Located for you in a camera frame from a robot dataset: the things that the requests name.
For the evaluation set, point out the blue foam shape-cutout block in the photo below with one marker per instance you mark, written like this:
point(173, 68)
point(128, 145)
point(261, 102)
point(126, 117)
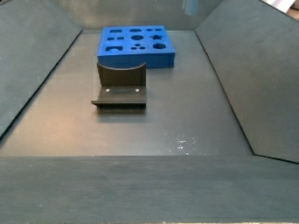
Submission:
point(129, 46)

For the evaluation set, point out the black curved fixture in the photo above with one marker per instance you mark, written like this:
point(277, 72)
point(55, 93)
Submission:
point(122, 86)

